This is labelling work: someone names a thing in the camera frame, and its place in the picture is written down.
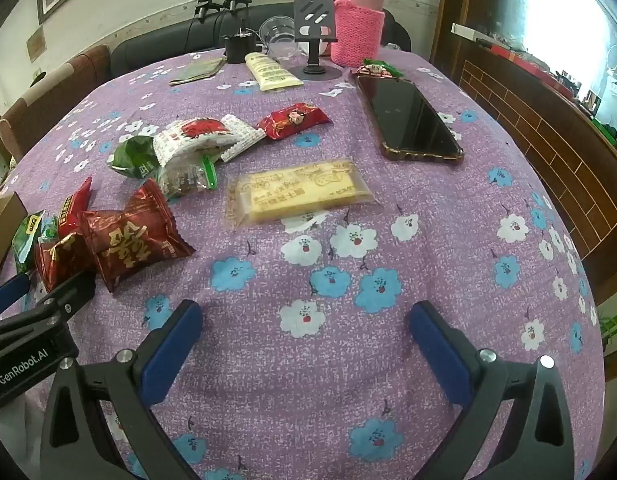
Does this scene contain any slim red snack packet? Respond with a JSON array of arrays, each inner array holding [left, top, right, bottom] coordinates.
[[57, 176, 93, 238]]

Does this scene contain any clear plastic cup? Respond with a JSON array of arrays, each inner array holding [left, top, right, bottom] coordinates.
[[258, 16, 302, 61]]

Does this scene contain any black leather sofa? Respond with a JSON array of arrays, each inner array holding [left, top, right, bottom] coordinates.
[[110, 2, 412, 78]]

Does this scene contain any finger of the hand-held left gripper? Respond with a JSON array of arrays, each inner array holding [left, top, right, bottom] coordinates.
[[36, 271, 98, 317], [0, 274, 33, 313]]

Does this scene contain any cream-coloured tube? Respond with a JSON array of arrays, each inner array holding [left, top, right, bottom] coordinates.
[[244, 52, 305, 92]]

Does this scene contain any cardboard box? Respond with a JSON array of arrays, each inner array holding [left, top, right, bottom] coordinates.
[[0, 191, 26, 286]]

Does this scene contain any black smartphone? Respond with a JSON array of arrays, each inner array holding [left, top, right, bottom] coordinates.
[[356, 76, 464, 163]]

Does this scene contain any pink bottle with knitted sleeve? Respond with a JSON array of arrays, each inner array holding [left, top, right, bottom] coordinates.
[[330, 0, 387, 68]]

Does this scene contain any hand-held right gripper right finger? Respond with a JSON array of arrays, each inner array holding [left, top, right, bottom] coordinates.
[[407, 301, 574, 480]]

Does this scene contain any black phone stand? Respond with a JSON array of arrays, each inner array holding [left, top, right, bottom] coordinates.
[[292, 0, 345, 81]]

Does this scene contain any clear packet with green edges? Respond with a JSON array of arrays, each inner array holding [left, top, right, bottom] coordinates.
[[156, 152, 219, 198]]

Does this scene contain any small black box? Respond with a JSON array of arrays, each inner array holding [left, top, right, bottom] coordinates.
[[223, 30, 262, 64]]

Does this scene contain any red snack packet with figure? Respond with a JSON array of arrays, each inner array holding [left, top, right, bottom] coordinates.
[[256, 102, 333, 141]]

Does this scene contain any large dark red snack packet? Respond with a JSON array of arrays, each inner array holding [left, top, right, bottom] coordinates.
[[78, 177, 196, 293]]

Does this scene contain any long white box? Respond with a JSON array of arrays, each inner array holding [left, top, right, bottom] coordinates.
[[451, 22, 492, 43]]

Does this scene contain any white snack packet red print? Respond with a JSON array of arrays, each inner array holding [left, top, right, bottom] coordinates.
[[153, 116, 239, 167]]

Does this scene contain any yellow cake in clear packet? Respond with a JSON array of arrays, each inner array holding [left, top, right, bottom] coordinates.
[[225, 158, 382, 228]]

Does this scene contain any purple floral tablecloth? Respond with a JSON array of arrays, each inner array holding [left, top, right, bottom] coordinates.
[[0, 42, 607, 480]]

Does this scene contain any wooden brick-pattern cabinet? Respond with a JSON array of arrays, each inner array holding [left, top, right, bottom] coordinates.
[[429, 0, 617, 306]]

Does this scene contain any brown chair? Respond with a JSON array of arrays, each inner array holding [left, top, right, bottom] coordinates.
[[0, 45, 112, 163]]

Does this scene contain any red white wrapped candy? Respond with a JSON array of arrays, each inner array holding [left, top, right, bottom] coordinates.
[[357, 58, 389, 79]]

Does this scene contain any flat olive sachet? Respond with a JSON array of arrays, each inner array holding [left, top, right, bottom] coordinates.
[[168, 56, 226, 86]]

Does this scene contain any small wall plaque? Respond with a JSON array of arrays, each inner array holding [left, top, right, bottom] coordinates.
[[26, 27, 46, 58]]

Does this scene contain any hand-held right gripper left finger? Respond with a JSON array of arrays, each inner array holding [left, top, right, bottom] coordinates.
[[40, 300, 204, 480]]

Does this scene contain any long red box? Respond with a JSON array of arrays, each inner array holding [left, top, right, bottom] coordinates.
[[476, 37, 574, 96]]

